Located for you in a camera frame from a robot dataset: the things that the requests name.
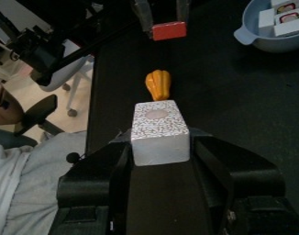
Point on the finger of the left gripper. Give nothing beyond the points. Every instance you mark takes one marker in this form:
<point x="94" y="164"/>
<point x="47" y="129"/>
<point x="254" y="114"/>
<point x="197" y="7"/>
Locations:
<point x="183" y="9"/>
<point x="142" y="15"/>

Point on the white sushi block red top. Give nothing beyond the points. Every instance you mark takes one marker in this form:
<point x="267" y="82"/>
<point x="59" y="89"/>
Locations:
<point x="290" y="22"/>
<point x="285" y="5"/>

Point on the person in grey shirt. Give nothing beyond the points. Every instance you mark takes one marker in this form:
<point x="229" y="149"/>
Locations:
<point x="34" y="183"/>

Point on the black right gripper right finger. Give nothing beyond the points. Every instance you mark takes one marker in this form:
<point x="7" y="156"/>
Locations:
<point x="242" y="183"/>

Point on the orange toy croissant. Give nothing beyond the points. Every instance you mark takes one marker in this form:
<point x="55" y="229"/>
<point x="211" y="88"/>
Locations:
<point x="158" y="83"/>

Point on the light blue bowl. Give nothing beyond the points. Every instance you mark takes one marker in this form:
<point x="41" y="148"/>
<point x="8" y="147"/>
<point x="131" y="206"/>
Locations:
<point x="274" y="44"/>

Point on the white speckled rice block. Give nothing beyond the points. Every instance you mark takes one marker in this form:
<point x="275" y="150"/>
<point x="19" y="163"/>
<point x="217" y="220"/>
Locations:
<point x="159" y="137"/>

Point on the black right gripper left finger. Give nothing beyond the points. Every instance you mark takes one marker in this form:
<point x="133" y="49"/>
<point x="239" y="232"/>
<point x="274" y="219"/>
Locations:
<point x="91" y="183"/>

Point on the red toy block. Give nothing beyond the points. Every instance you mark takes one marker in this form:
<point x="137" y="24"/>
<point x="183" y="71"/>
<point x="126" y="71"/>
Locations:
<point x="169" y="30"/>

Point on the black office chair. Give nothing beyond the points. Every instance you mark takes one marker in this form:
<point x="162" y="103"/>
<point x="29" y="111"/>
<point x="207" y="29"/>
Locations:
<point x="38" y="113"/>

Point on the small black round knob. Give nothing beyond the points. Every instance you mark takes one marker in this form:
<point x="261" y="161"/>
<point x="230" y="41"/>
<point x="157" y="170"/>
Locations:
<point x="73" y="157"/>

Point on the white rolling chair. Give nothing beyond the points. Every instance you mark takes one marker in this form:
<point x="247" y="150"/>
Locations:
<point x="69" y="72"/>

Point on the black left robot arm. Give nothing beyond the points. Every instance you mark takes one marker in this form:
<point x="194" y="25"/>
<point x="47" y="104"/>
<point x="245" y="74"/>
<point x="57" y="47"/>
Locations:
<point x="38" y="52"/>

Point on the plain white block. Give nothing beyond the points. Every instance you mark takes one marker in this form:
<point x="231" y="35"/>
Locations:
<point x="266" y="23"/>

